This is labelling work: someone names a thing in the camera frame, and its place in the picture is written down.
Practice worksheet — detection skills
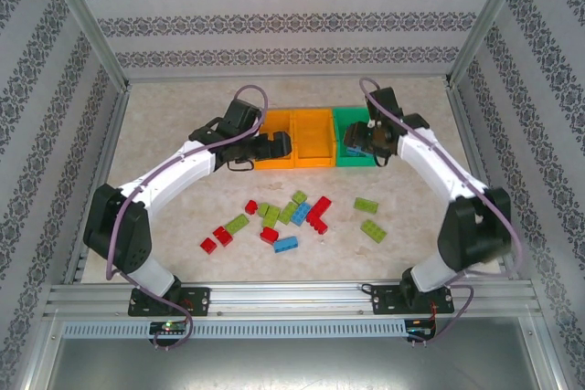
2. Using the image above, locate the orange plastic bin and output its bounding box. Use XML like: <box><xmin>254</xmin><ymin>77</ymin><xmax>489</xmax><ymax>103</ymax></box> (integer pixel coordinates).
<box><xmin>292</xmin><ymin>109</ymin><xmax>335</xmax><ymax>169</ymax></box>
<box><xmin>253</xmin><ymin>109</ymin><xmax>295</xmax><ymax>172</ymax></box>

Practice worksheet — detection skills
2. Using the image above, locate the green plastic bin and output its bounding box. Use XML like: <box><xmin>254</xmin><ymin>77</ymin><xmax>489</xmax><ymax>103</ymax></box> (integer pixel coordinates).
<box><xmin>332</xmin><ymin>106</ymin><xmax>383</xmax><ymax>169</ymax></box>

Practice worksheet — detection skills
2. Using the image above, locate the grey metal panel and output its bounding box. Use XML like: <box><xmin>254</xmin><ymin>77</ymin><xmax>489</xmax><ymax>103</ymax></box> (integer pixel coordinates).
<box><xmin>43</xmin><ymin>337</ymin><xmax>557</xmax><ymax>390</ymax></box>

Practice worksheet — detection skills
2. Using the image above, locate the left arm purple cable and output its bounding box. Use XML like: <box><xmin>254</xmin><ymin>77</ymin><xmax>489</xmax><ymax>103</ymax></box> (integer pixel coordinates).
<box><xmin>105</xmin><ymin>84</ymin><xmax>269</xmax><ymax>351</ymax></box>

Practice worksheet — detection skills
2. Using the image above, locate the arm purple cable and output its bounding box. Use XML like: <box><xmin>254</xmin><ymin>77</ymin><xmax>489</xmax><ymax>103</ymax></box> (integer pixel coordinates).
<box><xmin>358</xmin><ymin>77</ymin><xmax>525</xmax><ymax>348</ymax></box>
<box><xmin>105</xmin><ymin>84</ymin><xmax>269</xmax><ymax>351</ymax></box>

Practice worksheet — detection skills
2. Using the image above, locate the aluminium back rail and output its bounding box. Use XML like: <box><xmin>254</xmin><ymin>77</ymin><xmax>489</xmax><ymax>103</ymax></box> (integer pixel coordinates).
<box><xmin>125</xmin><ymin>70</ymin><xmax>452</xmax><ymax>86</ymax></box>

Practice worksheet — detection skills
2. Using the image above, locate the aluminium side rail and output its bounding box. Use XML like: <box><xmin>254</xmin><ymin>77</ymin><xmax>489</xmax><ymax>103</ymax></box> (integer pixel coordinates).
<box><xmin>443</xmin><ymin>82</ymin><xmax>520</xmax><ymax>280</ymax></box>
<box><xmin>61</xmin><ymin>86</ymin><xmax>133</xmax><ymax>285</ymax></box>

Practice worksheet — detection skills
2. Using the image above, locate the aluminium frame post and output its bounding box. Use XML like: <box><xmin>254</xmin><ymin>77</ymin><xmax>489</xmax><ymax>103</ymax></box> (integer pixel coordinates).
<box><xmin>443</xmin><ymin>0</ymin><xmax>535</xmax><ymax>90</ymax></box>
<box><xmin>36</xmin><ymin>0</ymin><xmax>133</xmax><ymax>92</ymax></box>

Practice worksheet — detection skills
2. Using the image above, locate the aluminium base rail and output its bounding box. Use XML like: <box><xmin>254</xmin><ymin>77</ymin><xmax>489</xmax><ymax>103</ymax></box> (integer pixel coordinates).
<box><xmin>43</xmin><ymin>280</ymin><xmax>538</xmax><ymax>321</ymax></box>

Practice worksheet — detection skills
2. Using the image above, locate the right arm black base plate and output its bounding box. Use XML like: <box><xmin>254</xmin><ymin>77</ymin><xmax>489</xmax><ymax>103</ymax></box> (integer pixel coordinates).
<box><xmin>368</xmin><ymin>284</ymin><xmax>456</xmax><ymax>316</ymax></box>

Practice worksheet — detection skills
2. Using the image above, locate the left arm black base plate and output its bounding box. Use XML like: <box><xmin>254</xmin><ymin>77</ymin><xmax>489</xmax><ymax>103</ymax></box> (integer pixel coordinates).
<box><xmin>127</xmin><ymin>287</ymin><xmax>211</xmax><ymax>317</ymax></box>

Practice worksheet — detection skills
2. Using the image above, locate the slotted grey cable duct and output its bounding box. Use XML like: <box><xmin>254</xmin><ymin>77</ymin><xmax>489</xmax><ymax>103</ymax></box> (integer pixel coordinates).
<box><xmin>61</xmin><ymin>319</ymin><xmax>408</xmax><ymax>340</ymax></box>

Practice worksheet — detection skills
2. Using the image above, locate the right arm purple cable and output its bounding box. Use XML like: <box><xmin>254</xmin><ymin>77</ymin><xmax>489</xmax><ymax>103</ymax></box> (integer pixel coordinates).
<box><xmin>358</xmin><ymin>77</ymin><xmax>525</xmax><ymax>348</ymax></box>

